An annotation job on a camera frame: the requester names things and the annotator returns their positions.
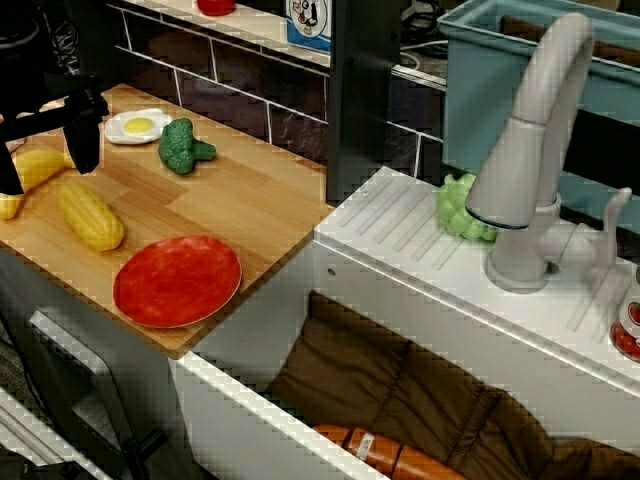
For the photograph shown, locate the red ketchup bottle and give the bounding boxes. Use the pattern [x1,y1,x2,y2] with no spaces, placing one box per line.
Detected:
[196,0,236,17]

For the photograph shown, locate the brown quilted cloth in sink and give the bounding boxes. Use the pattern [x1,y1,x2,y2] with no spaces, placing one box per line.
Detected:
[264,291,640,480]

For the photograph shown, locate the yellow toy banana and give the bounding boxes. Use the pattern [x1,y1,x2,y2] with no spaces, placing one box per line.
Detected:
[0,148,77,221]

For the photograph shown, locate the toy fried egg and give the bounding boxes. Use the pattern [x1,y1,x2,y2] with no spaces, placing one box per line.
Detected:
[103,107,174,146]

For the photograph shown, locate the green toy broccoli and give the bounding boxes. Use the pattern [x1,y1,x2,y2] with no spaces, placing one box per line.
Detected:
[157,117,217,176]

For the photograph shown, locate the tomato soup can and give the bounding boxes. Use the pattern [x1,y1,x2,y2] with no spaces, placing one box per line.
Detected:
[609,264,640,364]

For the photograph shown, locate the blue white carton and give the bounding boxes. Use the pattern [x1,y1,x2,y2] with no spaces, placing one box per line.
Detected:
[285,0,332,54]

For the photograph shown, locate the yellow toy corn cob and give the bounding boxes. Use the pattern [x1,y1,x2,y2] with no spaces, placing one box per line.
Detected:
[57,182,126,253]

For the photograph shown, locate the wooden counter board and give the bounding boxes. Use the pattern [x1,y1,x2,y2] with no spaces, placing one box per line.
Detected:
[0,82,336,361]

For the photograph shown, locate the orange toy carrot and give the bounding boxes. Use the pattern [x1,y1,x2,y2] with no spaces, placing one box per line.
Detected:
[310,423,469,480]

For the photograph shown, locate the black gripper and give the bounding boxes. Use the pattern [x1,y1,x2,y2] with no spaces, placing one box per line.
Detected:
[0,73,110,197]

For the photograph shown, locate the light blue plastic bin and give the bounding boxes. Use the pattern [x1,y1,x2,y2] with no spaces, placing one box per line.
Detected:
[437,0,640,236]

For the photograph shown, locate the brown cloth in bin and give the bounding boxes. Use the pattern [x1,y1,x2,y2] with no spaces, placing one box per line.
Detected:
[501,14,640,66]

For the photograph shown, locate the white wall shelf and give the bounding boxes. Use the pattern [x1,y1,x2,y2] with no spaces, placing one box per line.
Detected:
[122,0,332,69]

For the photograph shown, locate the black vertical post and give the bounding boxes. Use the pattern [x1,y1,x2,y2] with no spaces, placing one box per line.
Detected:
[327,0,403,207]

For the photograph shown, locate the grey toy oven door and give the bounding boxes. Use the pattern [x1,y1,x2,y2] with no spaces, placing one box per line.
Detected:
[0,249,186,480]

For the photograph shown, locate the white cable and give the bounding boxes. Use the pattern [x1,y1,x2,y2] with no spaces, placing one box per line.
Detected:
[399,39,449,69]

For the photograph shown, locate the red round plate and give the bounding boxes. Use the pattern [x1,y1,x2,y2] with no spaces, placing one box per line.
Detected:
[112,235,244,330]

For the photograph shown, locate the white toy sink unit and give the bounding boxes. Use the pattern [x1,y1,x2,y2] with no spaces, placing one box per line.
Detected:
[169,166,640,480]

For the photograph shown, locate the grey toy faucet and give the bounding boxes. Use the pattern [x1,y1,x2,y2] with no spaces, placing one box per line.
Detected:
[464,12,634,295]

